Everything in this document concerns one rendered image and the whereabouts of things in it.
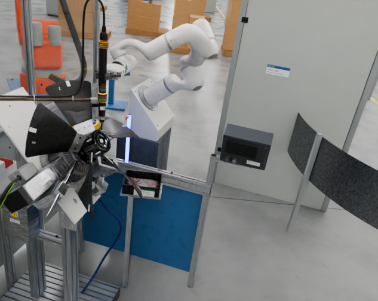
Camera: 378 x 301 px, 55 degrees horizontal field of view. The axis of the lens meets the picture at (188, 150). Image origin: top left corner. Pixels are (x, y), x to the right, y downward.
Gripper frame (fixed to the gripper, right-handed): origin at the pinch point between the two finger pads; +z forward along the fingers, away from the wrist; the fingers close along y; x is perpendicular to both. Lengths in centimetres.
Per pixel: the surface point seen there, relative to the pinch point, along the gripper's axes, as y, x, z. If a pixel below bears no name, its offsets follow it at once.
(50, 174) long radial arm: 8, -38, 32
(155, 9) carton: 289, -75, -881
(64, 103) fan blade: 17.3, -16.1, 4.7
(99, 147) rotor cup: -6.5, -29.4, 14.7
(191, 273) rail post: -53, -138, -35
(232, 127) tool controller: -61, -26, -36
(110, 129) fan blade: 1.0, -32.2, -11.7
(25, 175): 14, -36, 40
